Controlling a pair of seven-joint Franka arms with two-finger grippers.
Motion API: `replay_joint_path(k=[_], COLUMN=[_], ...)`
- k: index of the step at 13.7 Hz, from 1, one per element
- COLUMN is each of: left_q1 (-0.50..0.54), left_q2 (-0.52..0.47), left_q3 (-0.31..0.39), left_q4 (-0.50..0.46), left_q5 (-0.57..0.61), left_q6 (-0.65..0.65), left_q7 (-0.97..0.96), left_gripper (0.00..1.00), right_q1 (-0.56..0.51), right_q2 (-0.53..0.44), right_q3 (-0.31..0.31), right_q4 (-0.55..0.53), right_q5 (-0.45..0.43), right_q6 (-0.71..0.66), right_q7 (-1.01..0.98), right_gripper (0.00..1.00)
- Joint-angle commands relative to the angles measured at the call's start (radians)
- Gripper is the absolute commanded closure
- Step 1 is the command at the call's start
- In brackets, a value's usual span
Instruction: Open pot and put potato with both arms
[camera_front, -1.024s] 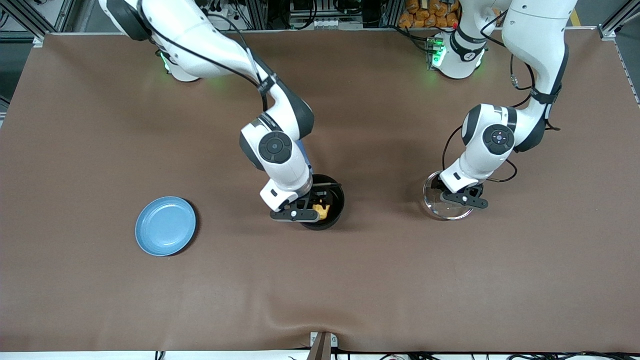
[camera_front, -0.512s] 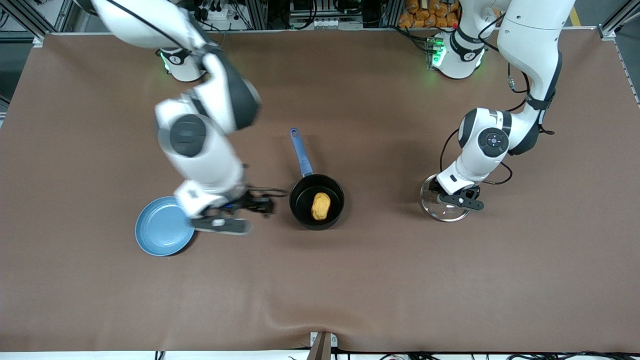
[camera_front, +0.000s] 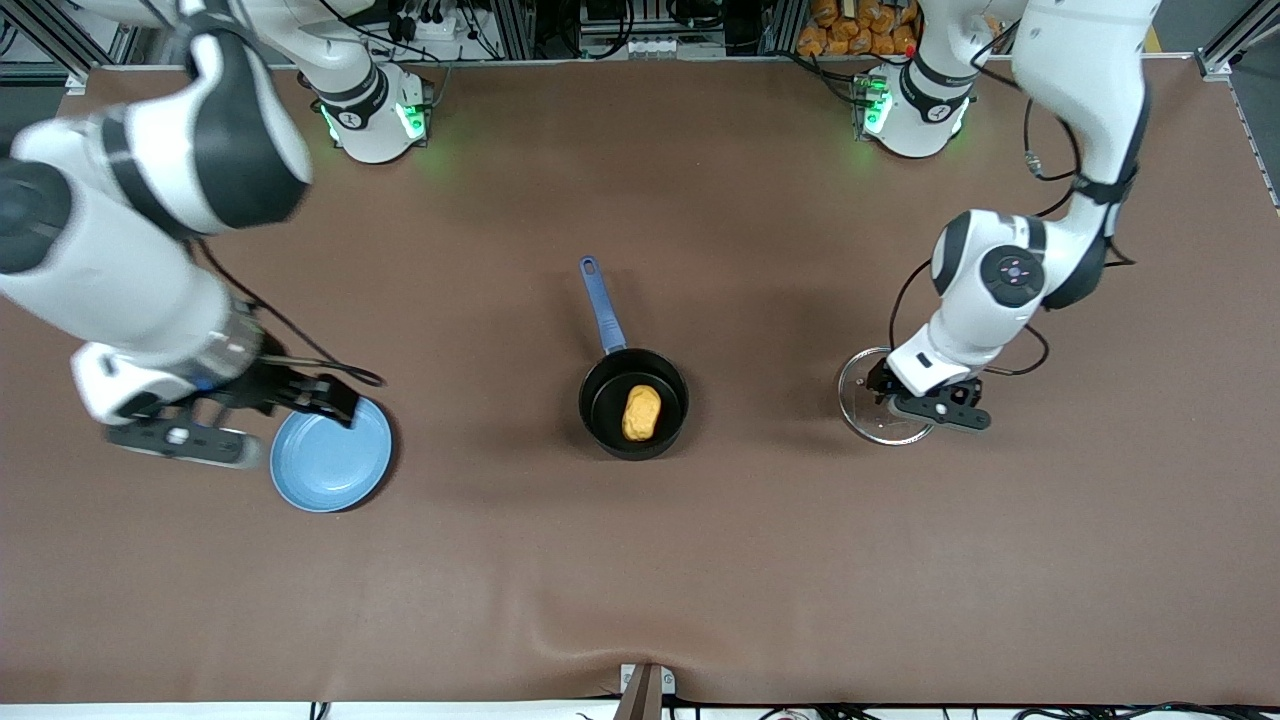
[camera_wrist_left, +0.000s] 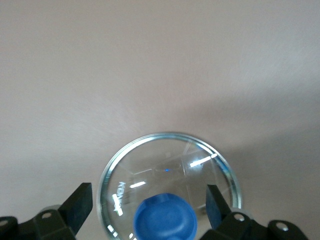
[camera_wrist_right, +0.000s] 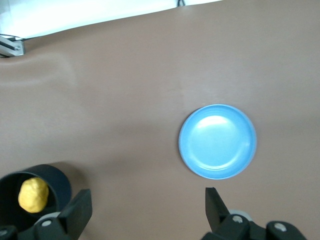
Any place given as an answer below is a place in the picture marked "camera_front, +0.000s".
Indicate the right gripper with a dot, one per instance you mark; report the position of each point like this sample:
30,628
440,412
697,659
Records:
262,383

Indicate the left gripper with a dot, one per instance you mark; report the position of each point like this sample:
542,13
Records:
879,379

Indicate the glass lid with blue knob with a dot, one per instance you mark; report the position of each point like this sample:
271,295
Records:
880,425

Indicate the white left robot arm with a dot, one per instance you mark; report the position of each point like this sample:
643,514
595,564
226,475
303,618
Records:
1080,60

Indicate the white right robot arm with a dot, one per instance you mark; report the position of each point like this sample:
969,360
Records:
100,250

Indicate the blue round plate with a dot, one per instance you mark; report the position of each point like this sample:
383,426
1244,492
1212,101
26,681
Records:
330,465

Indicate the brown table mat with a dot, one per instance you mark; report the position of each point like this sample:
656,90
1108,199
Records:
800,560

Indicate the bag of orange items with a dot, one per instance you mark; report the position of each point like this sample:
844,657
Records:
850,30

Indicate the white power strip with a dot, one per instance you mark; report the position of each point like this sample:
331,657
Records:
430,30

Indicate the metal edge bracket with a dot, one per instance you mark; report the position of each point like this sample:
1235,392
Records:
645,690

